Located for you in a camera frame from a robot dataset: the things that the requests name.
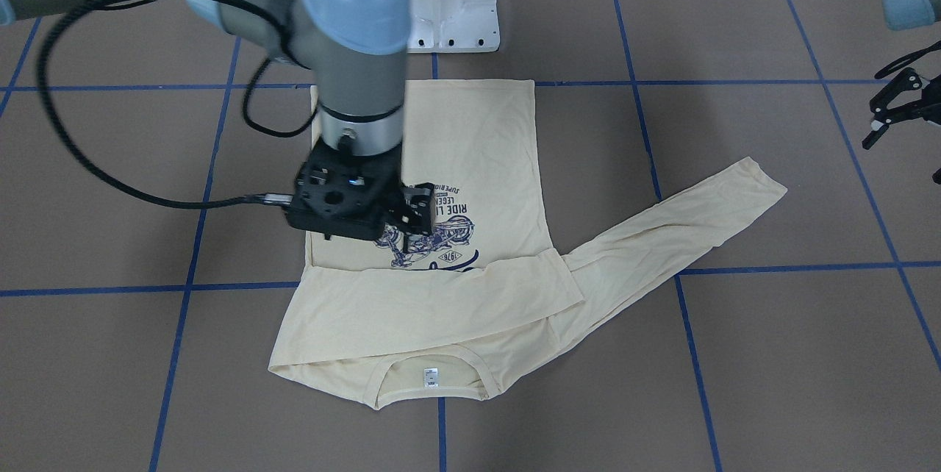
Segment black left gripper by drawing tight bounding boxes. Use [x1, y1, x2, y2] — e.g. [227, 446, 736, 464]
[862, 68, 941, 185]

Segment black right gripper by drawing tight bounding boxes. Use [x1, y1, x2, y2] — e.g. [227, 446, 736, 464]
[285, 140, 434, 241]

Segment beige long-sleeve printed shirt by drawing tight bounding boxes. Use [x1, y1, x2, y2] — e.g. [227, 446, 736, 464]
[268, 79, 787, 410]

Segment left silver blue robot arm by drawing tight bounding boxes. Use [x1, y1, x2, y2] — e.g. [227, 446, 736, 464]
[862, 0, 940, 150]

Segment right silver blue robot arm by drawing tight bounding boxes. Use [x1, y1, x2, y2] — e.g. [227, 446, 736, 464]
[2, 0, 434, 241]

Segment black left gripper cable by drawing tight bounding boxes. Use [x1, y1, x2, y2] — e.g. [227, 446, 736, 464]
[873, 40, 941, 82]

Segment white camera mast pedestal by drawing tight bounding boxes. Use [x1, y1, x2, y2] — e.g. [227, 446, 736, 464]
[409, 0, 501, 54]

